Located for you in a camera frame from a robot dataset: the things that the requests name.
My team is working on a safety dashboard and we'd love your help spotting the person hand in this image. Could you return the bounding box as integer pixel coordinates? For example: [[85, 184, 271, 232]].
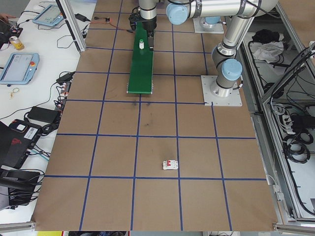
[[0, 13, 16, 23]]

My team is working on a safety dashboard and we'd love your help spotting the green belt conveyor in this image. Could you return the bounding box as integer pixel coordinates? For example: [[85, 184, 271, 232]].
[[126, 21, 155, 95]]

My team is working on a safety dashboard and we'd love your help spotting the small black power adapter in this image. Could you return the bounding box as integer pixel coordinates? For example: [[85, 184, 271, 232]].
[[74, 13, 91, 22]]

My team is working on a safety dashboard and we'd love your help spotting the black plug adapter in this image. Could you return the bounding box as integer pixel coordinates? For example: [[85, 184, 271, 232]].
[[56, 71, 76, 84]]

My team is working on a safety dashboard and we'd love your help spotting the blue grey teach pendant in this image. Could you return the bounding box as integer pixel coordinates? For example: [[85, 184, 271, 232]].
[[32, 4, 65, 27], [0, 52, 40, 86]]

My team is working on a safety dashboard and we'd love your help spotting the black power strip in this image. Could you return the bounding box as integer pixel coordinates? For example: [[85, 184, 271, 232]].
[[54, 81, 72, 111]]

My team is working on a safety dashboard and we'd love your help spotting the black cloth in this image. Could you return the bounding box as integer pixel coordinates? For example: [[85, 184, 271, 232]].
[[251, 29, 281, 44]]

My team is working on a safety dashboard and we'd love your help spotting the white cloth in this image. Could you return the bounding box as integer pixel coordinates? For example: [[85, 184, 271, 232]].
[[253, 41, 286, 65]]

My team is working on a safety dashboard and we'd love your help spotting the white red circuit breaker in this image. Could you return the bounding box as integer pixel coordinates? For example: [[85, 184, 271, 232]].
[[161, 159, 179, 172]]

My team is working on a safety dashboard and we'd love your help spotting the large black power brick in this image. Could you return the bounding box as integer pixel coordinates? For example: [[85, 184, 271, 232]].
[[26, 106, 61, 123]]

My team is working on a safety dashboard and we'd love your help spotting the yellow beverage can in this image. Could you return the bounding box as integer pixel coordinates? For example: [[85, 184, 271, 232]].
[[9, 36, 25, 51]]

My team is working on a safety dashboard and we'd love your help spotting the white power strip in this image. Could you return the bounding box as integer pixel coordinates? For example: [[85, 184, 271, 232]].
[[280, 114, 296, 135]]

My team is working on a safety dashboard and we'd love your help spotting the black computer red logo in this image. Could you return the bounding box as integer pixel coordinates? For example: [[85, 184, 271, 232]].
[[0, 119, 44, 170]]

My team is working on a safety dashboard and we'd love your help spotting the black docking device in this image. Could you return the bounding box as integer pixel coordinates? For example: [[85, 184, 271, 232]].
[[0, 169, 45, 209]]

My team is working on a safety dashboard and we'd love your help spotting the grey connector box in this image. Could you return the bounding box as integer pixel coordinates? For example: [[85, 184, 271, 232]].
[[272, 184, 285, 202]]

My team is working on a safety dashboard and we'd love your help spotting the aluminium profile bar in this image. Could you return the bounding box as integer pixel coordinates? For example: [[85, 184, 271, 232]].
[[0, 221, 37, 233], [272, 222, 315, 232]]

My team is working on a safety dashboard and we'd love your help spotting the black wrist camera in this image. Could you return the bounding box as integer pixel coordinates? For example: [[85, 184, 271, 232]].
[[129, 13, 138, 32]]

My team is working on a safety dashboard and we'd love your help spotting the red and black cable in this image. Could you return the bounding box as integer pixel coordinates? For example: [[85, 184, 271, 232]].
[[90, 16, 135, 33]]

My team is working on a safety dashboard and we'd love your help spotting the white square base plate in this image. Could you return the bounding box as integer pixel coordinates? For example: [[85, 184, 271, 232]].
[[193, 18, 225, 34], [201, 75, 243, 108]]

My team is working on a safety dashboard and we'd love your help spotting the aluminium profile post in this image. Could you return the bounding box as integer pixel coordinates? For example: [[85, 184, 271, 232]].
[[55, 0, 87, 52]]

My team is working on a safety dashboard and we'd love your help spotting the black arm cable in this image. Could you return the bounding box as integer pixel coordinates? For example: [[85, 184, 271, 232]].
[[245, 0, 283, 19]]

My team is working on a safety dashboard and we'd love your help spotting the V-shaped metal bar frame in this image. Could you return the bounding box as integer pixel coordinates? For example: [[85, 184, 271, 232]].
[[240, 0, 315, 233]]

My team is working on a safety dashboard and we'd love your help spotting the black coiled cable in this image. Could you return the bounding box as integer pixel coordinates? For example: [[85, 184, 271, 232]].
[[283, 137, 312, 164]]

